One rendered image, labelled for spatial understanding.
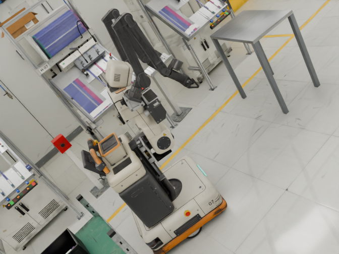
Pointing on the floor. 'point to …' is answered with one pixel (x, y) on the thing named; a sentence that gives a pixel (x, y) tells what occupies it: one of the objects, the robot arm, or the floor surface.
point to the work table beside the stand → (247, 33)
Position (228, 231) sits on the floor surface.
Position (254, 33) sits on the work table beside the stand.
